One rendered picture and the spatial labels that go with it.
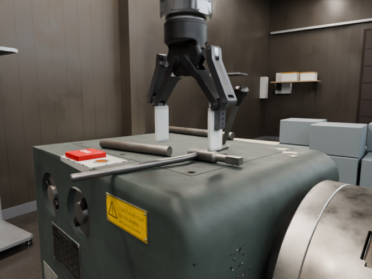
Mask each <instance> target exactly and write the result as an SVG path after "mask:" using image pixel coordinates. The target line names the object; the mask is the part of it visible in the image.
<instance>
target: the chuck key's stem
mask: <svg viewBox="0 0 372 279"><path fill-rule="evenodd" d="M194 152H196V153H197V155H198V157H197V158H196V159H195V160H199V161H205V162H210V163H216V162H223V163H225V164H231V165H235V166H240V165H243V157H240V156H232V155H223V154H219V153H218V152H217V151H212V152H208V150H204V149H197V148H190V149H189V150H188V152H187V154H190V153H194Z"/></svg>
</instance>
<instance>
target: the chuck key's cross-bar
mask: <svg viewBox="0 0 372 279"><path fill-rule="evenodd" d="M228 148H229V145H228V144H224V145H222V149H221V150H218V151H217V152H220V151H223V150H226V149H228ZM197 157H198V155H197V153H196V152H194V153H190V154H186V155H183V156H177V157H171V158H165V159H158V160H154V161H148V162H141V163H135V164H128V165H124V166H117V167H111V168H104V169H98V170H91V171H87V172H81V173H74V174H70V181H71V182H77V181H81V180H87V179H93V178H99V177H105V176H108V175H114V174H121V173H127V172H133V171H138V170H142V169H148V168H154V167H160V166H166V165H170V164H176V163H182V162H186V161H189V160H192V159H196V158H197Z"/></svg>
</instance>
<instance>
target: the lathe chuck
mask: <svg viewBox="0 0 372 279"><path fill-rule="evenodd" d="M367 190H372V188H366V187H361V186H357V185H351V184H348V185H345V186H343V187H342V188H340V189H339V190H338V191H337V192H336V193H335V194H334V195H333V197H332V198H331V200H330V201H329V202H328V204H327V206H326V207H325V209H324V211H323V212H322V215H321V217H320V218H319V221H318V223H317V225H316V228H315V230H314V232H313V235H312V238H311V240H310V243H309V246H308V249H307V252H306V255H305V258H304V262H303V265H302V269H301V273H300V276H299V279H372V269H370V268H368V267H366V261H364V260H363V257H364V254H365V250H366V247H367V245H368V241H369V238H370V235H371V234H372V193H371V192H369V191H367Z"/></svg>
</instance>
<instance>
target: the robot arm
mask: <svg viewBox="0 0 372 279"><path fill-rule="evenodd" d="M212 12H213V0H159V14H160V18H161V20H163V21H164V22H165V23H164V43H165V45H167V47H168V55H163V54H157V55H156V67H155V70H154V73H153V77H152V81H151V85H150V88H149V92H148V95H147V99H146V101H147V103H148V104H151V105H152V106H153V107H154V122H155V141H156V142H165V141H169V121H168V105H167V104H166V103H167V101H168V99H169V97H170V95H171V93H172V92H173V90H174V88H175V86H176V84H177V82H178V81H179V80H181V78H187V77H193V78H195V79H196V81H197V83H198V84H199V86H200V88H201V89H202V91H203V93H204V94H205V96H206V98H207V99H208V101H209V102H210V104H211V107H210V108H208V152H212V151H218V150H221V149H222V132H223V129H224V128H225V119H226V108H227V107H229V106H231V105H235V104H236V103H237V98H236V96H235V93H234V91H233V87H232V85H231V83H230V80H229V77H228V75H227V72H226V70H225V67H224V64H223V61H222V56H221V47H219V46H213V45H207V46H206V48H205V45H206V44H207V43H208V23H207V21H209V20H210V19H211V18H212ZM205 60H206V61H207V65H208V67H209V70H210V73H211V76H212V78H213V80H212V78H211V77H210V75H209V71H208V69H207V68H206V66H205V65H204V62H205ZM154 96H155V97H154Z"/></svg>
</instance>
